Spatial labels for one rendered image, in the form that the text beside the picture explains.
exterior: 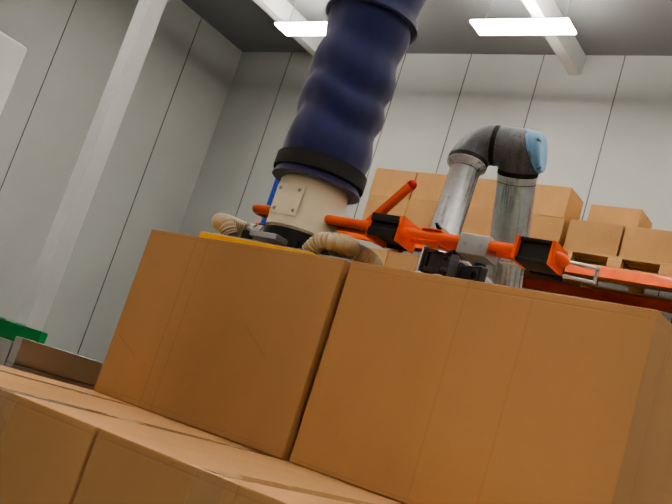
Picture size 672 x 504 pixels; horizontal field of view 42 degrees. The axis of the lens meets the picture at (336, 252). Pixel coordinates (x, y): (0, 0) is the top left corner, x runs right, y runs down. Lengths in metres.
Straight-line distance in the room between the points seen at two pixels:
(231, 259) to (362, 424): 0.52
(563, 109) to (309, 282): 10.35
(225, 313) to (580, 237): 8.04
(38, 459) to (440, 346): 0.71
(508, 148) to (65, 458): 1.67
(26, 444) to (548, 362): 0.79
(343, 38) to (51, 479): 1.32
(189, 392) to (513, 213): 1.11
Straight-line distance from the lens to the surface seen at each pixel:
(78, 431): 1.16
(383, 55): 2.15
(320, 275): 1.74
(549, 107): 12.06
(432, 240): 1.86
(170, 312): 2.00
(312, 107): 2.09
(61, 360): 2.15
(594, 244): 9.65
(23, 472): 1.22
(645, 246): 9.51
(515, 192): 2.52
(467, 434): 1.50
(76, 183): 5.61
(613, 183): 11.31
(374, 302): 1.65
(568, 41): 11.69
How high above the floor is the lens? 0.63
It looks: 11 degrees up
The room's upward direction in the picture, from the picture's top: 18 degrees clockwise
